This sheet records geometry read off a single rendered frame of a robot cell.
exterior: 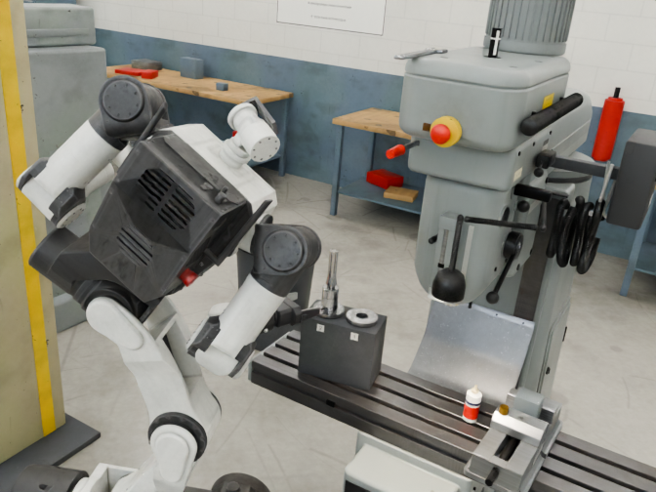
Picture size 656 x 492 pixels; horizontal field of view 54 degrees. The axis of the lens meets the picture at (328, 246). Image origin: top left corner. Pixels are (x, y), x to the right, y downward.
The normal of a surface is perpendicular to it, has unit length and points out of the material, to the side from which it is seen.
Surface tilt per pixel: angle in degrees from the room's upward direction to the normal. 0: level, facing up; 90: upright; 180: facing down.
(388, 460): 0
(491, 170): 90
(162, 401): 90
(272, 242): 71
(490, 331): 63
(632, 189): 90
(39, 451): 0
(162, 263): 97
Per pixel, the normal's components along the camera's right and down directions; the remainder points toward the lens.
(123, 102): -0.01, 0.13
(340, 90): -0.51, 0.30
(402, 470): 0.07, -0.92
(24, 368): 0.86, 0.26
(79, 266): -0.15, 0.37
